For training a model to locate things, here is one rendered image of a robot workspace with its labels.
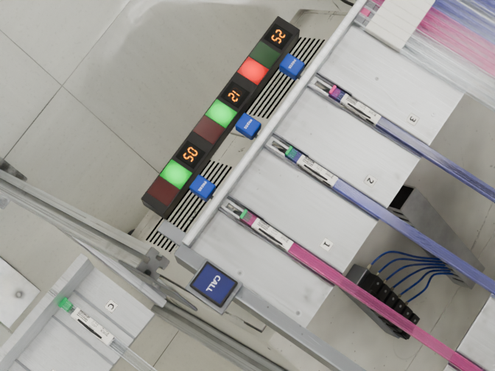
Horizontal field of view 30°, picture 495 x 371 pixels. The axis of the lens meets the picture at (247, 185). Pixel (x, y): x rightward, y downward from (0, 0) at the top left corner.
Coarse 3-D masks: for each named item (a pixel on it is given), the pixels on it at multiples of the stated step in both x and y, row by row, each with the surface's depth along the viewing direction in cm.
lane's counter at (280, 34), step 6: (276, 24) 136; (270, 30) 135; (276, 30) 135; (282, 30) 135; (270, 36) 135; (276, 36) 135; (282, 36) 135; (288, 36) 135; (270, 42) 135; (276, 42) 135; (282, 42) 135; (282, 48) 135
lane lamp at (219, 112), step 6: (216, 102) 132; (210, 108) 132; (216, 108) 132; (222, 108) 132; (228, 108) 132; (210, 114) 132; (216, 114) 132; (222, 114) 132; (228, 114) 132; (234, 114) 132; (216, 120) 132; (222, 120) 132; (228, 120) 132; (222, 126) 132
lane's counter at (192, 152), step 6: (186, 144) 131; (192, 144) 131; (180, 150) 131; (186, 150) 131; (192, 150) 131; (198, 150) 131; (180, 156) 130; (186, 156) 130; (192, 156) 130; (198, 156) 130; (186, 162) 130; (192, 162) 130; (198, 162) 130; (192, 168) 130
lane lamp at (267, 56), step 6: (258, 48) 135; (264, 48) 135; (270, 48) 135; (252, 54) 134; (258, 54) 134; (264, 54) 134; (270, 54) 134; (276, 54) 134; (258, 60) 134; (264, 60) 134; (270, 60) 134; (270, 66) 134
